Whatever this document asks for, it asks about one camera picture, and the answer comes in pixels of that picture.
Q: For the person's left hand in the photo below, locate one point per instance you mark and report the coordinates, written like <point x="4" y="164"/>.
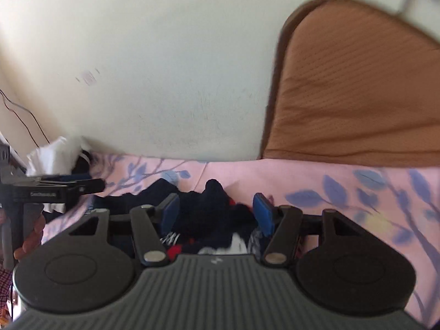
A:
<point x="33" y="241"/>

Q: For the black folded garment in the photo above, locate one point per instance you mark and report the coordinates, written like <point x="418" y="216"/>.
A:
<point x="83" y="165"/>

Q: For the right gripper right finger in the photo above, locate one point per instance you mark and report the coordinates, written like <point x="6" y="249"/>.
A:
<point x="265" y="213"/>

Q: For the black red patterned knit garment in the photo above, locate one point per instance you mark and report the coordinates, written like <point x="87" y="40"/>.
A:
<point x="209" y="222"/>

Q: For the pink floral bed sheet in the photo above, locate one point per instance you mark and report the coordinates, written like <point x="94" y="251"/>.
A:
<point x="398" y="205"/>

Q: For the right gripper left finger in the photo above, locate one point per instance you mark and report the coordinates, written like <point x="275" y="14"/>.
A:
<point x="167" y="212"/>

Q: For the white folded garment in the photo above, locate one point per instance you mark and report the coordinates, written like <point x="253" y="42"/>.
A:
<point x="57" y="158"/>

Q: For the brown mesh cushion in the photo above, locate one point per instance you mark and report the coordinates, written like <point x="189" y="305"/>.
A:
<point x="353" y="84"/>

